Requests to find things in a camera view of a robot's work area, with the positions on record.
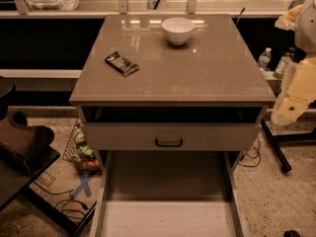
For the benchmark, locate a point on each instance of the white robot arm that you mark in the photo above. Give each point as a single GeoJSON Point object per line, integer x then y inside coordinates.
{"type": "Point", "coordinates": [298, 86]}

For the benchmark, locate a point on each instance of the grey drawer cabinet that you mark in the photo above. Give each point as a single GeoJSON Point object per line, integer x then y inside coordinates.
{"type": "Point", "coordinates": [211, 78]}

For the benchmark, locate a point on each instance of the open bottom drawer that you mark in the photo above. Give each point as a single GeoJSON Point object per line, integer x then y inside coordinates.
{"type": "Point", "coordinates": [167, 194]}

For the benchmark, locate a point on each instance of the black snack bar packet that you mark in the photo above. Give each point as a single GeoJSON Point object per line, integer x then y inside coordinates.
{"type": "Point", "coordinates": [121, 64]}

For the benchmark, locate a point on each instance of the white ceramic bowl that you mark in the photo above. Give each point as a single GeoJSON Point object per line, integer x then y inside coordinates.
{"type": "Point", "coordinates": [178, 30]}

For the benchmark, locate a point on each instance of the clear water bottle blue label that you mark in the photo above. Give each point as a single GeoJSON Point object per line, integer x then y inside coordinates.
{"type": "Point", "coordinates": [264, 59]}

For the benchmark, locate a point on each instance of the black metal stand leg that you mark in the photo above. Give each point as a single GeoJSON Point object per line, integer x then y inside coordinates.
{"type": "Point", "coordinates": [276, 140]}

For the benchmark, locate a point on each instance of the clear bottle with yellow liquid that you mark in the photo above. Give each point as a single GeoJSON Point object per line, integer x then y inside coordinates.
{"type": "Point", "coordinates": [283, 62]}

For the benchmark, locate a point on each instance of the brown curved object on table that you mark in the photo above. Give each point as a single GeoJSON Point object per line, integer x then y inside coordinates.
{"type": "Point", "coordinates": [20, 142]}

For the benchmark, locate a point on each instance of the black side table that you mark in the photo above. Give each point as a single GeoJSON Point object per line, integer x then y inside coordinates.
{"type": "Point", "coordinates": [15, 179]}

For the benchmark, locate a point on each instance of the middle drawer with black handle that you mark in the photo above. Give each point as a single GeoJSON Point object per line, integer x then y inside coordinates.
{"type": "Point", "coordinates": [171, 136]}

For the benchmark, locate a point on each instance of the wire basket with items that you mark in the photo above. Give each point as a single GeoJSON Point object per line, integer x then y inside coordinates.
{"type": "Point", "coordinates": [78, 153]}

